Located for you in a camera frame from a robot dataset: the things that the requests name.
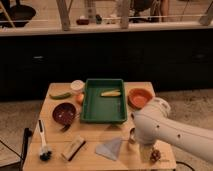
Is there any blue-grey towel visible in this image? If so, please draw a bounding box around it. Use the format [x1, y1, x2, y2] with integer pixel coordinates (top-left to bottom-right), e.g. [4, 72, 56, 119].
[95, 137, 122, 161]

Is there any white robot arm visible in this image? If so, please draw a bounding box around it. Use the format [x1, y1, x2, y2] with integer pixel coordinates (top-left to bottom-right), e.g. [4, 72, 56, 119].
[133, 97, 213, 164]

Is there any orange bowl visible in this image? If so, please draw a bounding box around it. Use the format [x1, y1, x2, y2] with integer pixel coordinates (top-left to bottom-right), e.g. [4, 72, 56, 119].
[128, 88, 153, 110]

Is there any purple bowl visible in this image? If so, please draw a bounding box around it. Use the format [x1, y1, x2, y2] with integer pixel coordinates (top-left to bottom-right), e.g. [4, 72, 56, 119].
[52, 102, 77, 125]

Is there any dark grape bunch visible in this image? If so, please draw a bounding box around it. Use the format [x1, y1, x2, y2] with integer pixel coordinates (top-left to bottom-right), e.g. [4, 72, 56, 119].
[150, 149, 161, 163]

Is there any green plastic tray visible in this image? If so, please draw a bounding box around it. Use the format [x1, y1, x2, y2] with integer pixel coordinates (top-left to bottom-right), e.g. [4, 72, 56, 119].
[80, 79, 127, 124]

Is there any yellow corn cob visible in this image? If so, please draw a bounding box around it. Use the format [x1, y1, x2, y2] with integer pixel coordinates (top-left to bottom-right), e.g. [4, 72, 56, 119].
[101, 91, 121, 97]

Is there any beige block with black edge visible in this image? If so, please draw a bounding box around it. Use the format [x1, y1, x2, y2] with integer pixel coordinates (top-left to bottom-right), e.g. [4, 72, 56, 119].
[61, 136, 86, 161]

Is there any orange peach fruit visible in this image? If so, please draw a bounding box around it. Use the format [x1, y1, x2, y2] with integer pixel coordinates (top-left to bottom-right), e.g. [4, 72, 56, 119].
[76, 93, 84, 105]

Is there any small white cup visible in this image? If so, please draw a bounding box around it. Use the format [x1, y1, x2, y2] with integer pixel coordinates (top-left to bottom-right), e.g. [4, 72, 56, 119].
[70, 80, 85, 92]

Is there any green chili pepper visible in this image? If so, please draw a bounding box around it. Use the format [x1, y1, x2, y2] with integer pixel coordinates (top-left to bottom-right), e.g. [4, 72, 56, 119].
[49, 92, 71, 100]

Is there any white dish brush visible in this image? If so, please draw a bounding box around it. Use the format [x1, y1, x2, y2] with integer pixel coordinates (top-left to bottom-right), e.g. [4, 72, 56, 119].
[38, 120, 52, 161]

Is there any black clamp bar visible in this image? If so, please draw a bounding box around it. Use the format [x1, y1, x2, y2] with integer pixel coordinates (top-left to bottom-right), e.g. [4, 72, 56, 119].
[19, 128, 32, 171]

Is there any wooden table leg right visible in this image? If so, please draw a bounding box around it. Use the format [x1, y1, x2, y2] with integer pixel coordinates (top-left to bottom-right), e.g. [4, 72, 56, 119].
[118, 0, 131, 29]

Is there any wooden table leg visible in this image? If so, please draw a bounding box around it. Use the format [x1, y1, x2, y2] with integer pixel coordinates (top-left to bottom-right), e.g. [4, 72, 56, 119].
[118, 0, 131, 29]
[56, 0, 70, 31]

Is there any wooden table leg left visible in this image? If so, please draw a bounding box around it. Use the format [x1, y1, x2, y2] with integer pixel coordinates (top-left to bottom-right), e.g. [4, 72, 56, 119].
[56, 0, 70, 31]

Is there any black round stool base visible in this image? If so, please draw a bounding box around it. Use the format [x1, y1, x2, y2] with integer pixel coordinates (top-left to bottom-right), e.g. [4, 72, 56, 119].
[0, 5, 36, 27]

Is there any black cable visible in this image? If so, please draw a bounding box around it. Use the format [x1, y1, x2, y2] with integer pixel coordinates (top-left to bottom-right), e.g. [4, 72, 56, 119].
[175, 161, 196, 171]

